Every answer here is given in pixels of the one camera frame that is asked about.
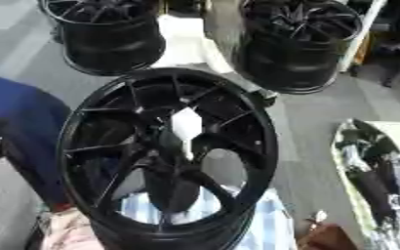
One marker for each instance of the black wheel rim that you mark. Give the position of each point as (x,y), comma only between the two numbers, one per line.
(112,45)
(291,62)

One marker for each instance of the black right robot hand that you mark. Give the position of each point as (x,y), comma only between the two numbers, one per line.
(364,143)

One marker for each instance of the person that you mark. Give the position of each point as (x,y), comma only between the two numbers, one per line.
(21,110)

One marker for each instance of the white post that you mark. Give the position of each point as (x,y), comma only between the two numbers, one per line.
(361,32)

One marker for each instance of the brown box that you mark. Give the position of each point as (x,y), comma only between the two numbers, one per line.
(326,236)

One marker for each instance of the black spoked wheel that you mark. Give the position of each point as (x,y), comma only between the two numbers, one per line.
(249,153)

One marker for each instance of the white stand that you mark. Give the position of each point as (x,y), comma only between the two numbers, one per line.
(186,42)

